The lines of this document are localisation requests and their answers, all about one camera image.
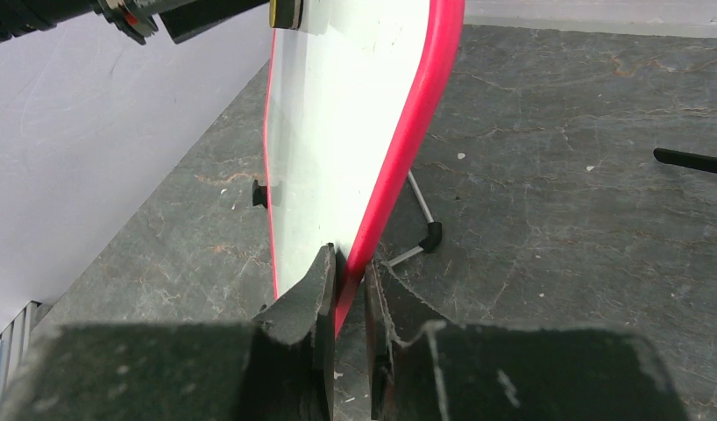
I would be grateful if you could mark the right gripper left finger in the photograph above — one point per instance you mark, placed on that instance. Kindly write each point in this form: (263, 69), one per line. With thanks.
(275, 366)

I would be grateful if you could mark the pink framed whiteboard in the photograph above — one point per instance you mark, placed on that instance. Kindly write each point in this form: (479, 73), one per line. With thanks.
(349, 99)

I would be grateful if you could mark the black whiteboard easel stand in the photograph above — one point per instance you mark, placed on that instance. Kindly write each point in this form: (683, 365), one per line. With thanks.
(434, 228)

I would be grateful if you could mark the yellow bone-shaped eraser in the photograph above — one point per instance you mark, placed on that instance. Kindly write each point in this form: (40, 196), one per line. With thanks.
(285, 14)

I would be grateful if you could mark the black microphone tripod stand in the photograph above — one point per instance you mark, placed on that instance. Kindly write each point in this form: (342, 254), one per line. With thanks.
(695, 161)

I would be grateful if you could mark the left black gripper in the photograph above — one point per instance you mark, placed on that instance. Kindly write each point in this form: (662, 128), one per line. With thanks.
(21, 17)

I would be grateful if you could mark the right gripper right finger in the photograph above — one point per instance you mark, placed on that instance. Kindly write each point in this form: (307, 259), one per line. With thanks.
(426, 367)

